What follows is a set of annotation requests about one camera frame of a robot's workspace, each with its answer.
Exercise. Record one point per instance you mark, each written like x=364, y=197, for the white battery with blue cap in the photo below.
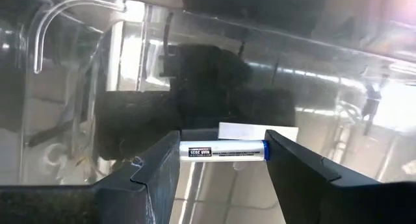
x=227, y=151

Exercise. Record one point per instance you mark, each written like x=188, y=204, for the person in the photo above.
x=371, y=104

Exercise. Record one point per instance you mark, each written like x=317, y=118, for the white paper label strip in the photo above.
x=247, y=131

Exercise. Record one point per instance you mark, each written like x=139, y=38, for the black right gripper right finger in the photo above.
x=341, y=204

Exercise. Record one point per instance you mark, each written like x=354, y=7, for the clear plastic bin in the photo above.
x=325, y=71

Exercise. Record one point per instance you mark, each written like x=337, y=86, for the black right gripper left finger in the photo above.
x=81, y=204

